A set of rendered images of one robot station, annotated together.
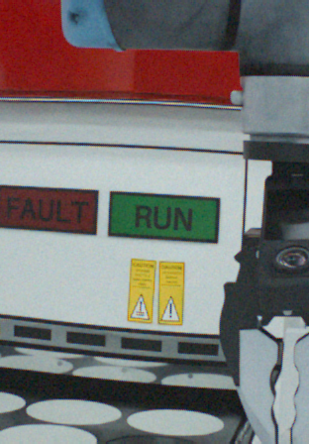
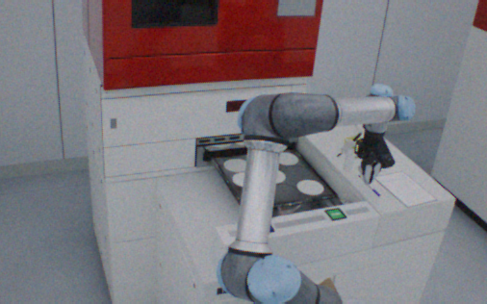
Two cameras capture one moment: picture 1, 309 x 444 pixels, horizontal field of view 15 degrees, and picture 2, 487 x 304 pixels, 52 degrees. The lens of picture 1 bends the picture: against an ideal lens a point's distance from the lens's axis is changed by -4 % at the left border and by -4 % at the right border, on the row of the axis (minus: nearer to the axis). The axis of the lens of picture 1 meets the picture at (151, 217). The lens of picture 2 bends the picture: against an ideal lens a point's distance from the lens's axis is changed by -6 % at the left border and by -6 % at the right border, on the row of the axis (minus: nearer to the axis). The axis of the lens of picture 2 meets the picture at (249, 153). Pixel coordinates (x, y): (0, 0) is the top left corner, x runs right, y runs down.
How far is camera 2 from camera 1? 141 cm
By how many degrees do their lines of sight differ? 41
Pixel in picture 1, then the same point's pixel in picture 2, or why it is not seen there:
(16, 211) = (232, 107)
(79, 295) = not seen: hidden behind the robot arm
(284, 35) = not seen: hidden behind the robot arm
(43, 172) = (240, 96)
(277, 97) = (380, 126)
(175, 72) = (284, 70)
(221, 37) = not seen: hidden behind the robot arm
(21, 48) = (243, 67)
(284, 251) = (386, 158)
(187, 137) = (277, 83)
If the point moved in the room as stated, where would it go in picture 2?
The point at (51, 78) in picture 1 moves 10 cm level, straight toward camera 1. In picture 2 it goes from (250, 75) to (268, 85)
